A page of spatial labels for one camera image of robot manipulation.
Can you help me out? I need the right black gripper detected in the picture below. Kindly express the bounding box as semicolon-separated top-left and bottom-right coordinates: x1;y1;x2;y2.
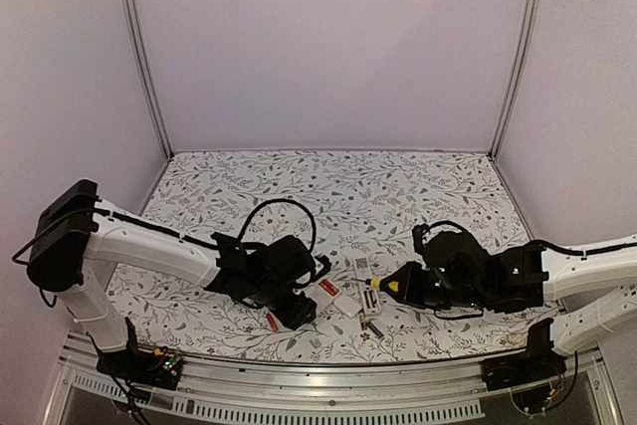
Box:
380;261;487;312

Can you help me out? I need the yellow pry tool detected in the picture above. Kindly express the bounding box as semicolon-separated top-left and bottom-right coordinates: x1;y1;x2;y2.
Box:
356;278;381;290

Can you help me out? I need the slim white remote control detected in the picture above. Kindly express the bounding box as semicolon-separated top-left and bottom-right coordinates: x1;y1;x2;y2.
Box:
353;258;382;318

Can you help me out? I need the white remote with display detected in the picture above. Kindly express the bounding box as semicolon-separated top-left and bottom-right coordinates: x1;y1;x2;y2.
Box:
305;279;340;313

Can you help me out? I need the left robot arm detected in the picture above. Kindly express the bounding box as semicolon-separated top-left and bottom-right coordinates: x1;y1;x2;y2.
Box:
12;179;330;379

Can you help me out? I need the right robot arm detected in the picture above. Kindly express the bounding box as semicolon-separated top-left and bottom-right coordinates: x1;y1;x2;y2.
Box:
368;226;636;381

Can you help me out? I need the red battery in display remote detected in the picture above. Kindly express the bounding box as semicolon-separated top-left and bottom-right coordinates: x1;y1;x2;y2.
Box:
319;280;338;296

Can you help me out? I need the display remote battery cover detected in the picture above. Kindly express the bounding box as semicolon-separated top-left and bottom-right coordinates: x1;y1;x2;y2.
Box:
333;296;361;319

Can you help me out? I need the upper red AAA battery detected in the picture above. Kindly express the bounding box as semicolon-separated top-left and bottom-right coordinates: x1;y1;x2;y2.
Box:
266;313;279;332

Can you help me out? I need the left purple AAA battery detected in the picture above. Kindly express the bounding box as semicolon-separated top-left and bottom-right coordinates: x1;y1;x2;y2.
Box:
365;321;383;339

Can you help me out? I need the floral patterned table mat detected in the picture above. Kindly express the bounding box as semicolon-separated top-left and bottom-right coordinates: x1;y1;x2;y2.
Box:
106;151;557;365

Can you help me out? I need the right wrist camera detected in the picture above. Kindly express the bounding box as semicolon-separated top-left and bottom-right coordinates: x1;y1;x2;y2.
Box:
412;223;431;258

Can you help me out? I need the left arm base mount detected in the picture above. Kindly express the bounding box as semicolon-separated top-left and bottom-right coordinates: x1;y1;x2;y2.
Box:
97;347;183;391

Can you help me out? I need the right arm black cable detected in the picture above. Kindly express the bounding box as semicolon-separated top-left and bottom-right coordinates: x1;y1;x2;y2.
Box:
422;219;637;258

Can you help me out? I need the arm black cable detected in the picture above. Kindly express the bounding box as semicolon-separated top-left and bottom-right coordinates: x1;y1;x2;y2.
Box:
10;198;319;267
422;219;637;258

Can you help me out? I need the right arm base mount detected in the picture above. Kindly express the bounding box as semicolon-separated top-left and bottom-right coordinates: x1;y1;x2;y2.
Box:
480;350;566;415

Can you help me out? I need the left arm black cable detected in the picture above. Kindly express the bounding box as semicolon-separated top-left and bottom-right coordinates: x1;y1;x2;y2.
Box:
10;198;319;267

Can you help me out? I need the front aluminium rail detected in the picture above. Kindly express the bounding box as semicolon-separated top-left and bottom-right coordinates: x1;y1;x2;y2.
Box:
47;344;618;425

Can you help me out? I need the right aluminium frame post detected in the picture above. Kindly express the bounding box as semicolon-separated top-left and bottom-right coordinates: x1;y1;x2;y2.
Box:
489;0;540;163

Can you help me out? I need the aluminium frame post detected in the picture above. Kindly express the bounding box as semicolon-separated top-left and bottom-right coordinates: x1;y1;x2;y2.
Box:
489;0;540;163
121;0;174;160

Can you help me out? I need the left aluminium frame post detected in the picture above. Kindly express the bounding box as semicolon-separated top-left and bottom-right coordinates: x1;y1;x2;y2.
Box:
121;0;174;160

